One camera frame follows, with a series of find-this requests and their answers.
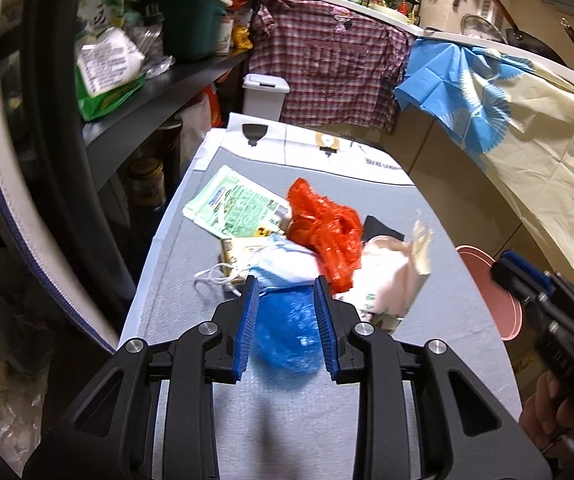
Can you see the white padded cushion blue trim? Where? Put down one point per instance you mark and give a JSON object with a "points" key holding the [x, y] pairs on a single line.
{"points": [[12, 185]]}

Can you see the clear crumpled plastic bag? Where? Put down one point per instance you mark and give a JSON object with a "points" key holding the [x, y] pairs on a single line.
{"points": [[154, 52]]}

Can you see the person's right hand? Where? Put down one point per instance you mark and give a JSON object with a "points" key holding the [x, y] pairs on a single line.
{"points": [[549, 417]]}

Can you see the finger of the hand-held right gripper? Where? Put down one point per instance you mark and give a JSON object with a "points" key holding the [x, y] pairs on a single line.
{"points": [[517, 262]]}

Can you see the white lidded bin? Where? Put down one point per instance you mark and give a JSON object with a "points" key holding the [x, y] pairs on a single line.
{"points": [[264, 95]]}

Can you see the beige plastic bag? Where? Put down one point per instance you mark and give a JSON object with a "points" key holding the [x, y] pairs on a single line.
{"points": [[392, 270]]}

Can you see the blue plastic bag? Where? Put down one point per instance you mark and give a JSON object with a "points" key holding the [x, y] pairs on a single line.
{"points": [[287, 327]]}

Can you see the black frying pan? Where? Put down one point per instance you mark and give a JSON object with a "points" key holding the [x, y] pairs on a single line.
{"points": [[532, 40]]}

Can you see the green plastic basket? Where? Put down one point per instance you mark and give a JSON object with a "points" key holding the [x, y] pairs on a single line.
{"points": [[192, 25]]}

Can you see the blue cream patterned cloth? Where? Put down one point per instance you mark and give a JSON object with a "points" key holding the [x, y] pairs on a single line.
{"points": [[532, 150]]}

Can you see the yellow small figure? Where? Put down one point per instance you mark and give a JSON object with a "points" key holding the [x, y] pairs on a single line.
{"points": [[242, 37]]}

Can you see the white printed sheet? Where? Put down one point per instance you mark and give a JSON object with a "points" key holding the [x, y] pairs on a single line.
{"points": [[317, 145]]}

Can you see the black flat wrapper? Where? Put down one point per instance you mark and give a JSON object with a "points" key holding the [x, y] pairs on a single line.
{"points": [[379, 226]]}

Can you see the orange printed bag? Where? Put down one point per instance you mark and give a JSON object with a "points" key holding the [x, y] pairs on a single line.
{"points": [[211, 105]]}

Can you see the small beige box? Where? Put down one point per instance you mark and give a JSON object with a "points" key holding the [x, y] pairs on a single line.
{"points": [[234, 252]]}

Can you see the red plastic bag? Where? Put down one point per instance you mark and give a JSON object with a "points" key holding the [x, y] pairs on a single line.
{"points": [[237, 1]]}

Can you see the blue face mask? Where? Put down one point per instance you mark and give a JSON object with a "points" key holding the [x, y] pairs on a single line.
{"points": [[287, 265]]}

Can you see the green white package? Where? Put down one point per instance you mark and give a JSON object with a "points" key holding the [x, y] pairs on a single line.
{"points": [[109, 70]]}

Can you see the glass jar gold lid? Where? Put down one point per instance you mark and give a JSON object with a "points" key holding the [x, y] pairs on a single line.
{"points": [[146, 182]]}

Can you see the black shelf unit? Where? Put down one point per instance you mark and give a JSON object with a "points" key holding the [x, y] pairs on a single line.
{"points": [[167, 105]]}

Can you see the green white packet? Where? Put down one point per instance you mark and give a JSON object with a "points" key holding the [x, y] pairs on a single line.
{"points": [[237, 200]]}

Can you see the red plaid shirt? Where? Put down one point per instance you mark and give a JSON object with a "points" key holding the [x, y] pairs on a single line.
{"points": [[327, 60]]}

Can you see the large clear plastic bag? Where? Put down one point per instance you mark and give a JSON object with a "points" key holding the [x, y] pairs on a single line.
{"points": [[2, 410]]}

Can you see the orange plastic bag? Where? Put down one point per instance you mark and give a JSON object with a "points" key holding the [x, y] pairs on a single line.
{"points": [[327, 230]]}

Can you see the black curved bar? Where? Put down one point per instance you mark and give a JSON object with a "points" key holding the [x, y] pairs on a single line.
{"points": [[62, 135]]}

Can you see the metal strainer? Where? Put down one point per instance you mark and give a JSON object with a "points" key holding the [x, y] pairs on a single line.
{"points": [[479, 27]]}

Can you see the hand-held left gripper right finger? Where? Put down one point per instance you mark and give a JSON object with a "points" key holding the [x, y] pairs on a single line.
{"points": [[326, 330]]}

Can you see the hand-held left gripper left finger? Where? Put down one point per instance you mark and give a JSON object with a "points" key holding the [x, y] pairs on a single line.
{"points": [[249, 330]]}

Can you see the white labelled jar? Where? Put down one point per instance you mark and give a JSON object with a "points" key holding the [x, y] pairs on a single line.
{"points": [[224, 35]]}

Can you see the pink bin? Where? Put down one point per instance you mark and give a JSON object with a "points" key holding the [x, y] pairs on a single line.
{"points": [[487, 300]]}

